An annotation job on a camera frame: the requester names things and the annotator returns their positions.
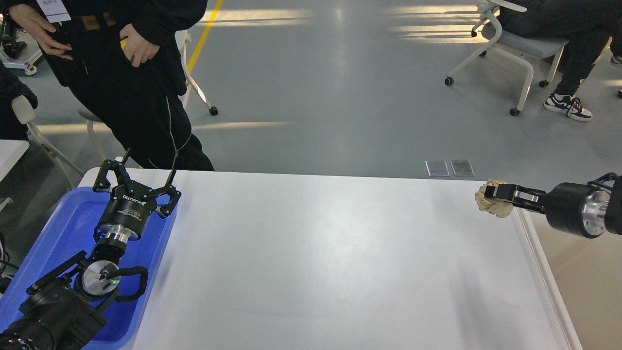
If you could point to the blue plastic tray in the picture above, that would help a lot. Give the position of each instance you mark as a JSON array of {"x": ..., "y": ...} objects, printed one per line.
[{"x": 69, "y": 231}]

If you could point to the white equipment cart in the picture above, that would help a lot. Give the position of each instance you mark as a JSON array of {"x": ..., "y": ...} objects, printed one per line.
[{"x": 18, "y": 49}]

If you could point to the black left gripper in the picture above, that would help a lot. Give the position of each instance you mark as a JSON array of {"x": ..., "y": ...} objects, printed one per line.
[{"x": 128, "y": 211}]

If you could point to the left metal floor plate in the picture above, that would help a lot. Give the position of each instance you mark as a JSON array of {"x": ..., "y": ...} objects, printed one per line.
[{"x": 436, "y": 168}]

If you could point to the white side table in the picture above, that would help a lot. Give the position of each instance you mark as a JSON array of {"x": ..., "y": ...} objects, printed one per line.
[{"x": 10, "y": 152}]

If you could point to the seated person black trousers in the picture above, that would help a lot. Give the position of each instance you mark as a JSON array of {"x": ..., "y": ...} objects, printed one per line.
[{"x": 587, "y": 25}]

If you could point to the right metal floor plate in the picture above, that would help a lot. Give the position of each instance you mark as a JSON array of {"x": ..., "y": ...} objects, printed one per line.
[{"x": 462, "y": 168}]

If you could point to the white plastic bin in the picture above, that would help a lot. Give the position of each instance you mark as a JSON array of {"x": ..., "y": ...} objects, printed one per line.
[{"x": 588, "y": 273}]

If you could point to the metal floor plate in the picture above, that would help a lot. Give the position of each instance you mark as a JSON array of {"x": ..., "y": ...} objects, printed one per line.
[
  {"x": 462, "y": 168},
  {"x": 436, "y": 168}
]

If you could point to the beige paper ball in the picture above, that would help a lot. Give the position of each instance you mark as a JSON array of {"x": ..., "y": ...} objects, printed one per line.
[{"x": 493, "y": 206}]

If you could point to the white chair far left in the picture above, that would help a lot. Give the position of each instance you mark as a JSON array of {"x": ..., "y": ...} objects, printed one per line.
[{"x": 18, "y": 104}]

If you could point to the person in black clothes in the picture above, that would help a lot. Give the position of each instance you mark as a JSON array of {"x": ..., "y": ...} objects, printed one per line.
[{"x": 120, "y": 60}]

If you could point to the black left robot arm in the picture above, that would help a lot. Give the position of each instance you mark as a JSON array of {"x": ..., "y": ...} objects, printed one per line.
[{"x": 86, "y": 282}]

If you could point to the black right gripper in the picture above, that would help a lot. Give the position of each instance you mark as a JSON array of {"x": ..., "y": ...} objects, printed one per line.
[{"x": 573, "y": 208}]

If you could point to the grey office chair right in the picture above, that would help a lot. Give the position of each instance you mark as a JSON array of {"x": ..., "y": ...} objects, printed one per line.
[{"x": 511, "y": 46}]

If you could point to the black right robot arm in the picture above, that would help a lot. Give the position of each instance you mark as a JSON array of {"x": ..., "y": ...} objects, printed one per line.
[{"x": 610, "y": 182}]

